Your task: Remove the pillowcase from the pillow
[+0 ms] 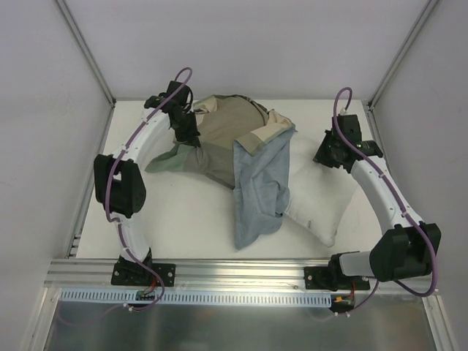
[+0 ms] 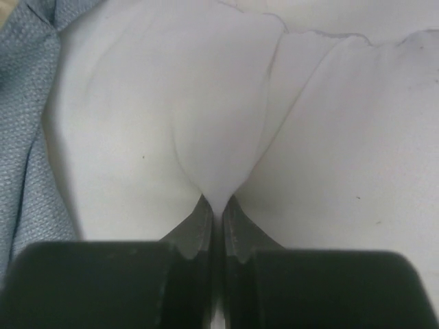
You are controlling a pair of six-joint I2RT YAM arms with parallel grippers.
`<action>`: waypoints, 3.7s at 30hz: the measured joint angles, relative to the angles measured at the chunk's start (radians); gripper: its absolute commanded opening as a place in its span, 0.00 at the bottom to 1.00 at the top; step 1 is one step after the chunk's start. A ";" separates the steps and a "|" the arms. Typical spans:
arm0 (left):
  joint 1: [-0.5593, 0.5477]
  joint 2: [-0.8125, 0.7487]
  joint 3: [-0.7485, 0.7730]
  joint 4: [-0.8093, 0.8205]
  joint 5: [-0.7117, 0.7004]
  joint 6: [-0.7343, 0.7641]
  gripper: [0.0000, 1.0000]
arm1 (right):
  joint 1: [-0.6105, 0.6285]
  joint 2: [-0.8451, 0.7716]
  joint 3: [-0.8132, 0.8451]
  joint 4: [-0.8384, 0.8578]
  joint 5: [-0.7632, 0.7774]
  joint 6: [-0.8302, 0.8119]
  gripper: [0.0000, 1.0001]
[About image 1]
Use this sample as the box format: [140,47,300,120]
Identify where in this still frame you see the right aluminium frame post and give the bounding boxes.
[368,0,440,111]

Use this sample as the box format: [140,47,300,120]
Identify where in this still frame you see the left aluminium frame post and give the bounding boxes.
[53,0,116,107]

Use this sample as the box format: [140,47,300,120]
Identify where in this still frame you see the aluminium frame post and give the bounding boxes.
[368,0,440,111]
[53,0,116,107]

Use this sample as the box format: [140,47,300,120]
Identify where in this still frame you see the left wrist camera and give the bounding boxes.
[165,80,193,110]

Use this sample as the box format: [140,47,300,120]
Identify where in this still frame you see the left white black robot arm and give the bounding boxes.
[94,93,200,285]

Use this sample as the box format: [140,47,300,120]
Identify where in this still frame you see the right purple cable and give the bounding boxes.
[334,86,439,315]

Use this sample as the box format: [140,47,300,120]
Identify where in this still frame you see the patchwork green beige pillowcase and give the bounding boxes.
[146,95,295,249]

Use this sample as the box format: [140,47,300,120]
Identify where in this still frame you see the white pillow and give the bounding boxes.
[286,132,358,247]

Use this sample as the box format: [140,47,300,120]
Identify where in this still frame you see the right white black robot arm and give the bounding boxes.
[314,130,442,297]

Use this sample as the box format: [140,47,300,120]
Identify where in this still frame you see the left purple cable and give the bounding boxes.
[103,67,194,312]

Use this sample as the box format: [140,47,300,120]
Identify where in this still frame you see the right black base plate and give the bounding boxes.
[303,266,370,292]

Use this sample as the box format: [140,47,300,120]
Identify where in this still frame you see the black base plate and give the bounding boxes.
[303,266,370,292]
[110,259,176,287]

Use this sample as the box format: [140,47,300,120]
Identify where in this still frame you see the white slotted cable duct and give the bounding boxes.
[59,288,332,309]

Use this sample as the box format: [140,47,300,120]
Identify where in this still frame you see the aluminium mounting rail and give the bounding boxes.
[43,257,439,293]

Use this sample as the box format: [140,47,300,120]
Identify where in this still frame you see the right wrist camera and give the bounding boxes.
[336,114,362,144]

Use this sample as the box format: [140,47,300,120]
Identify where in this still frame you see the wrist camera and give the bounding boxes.
[165,80,193,110]
[336,114,362,144]

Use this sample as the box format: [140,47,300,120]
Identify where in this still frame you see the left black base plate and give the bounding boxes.
[110,259,176,287]

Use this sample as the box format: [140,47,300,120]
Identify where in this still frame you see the purple cable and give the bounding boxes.
[334,86,439,315]
[103,67,194,312]

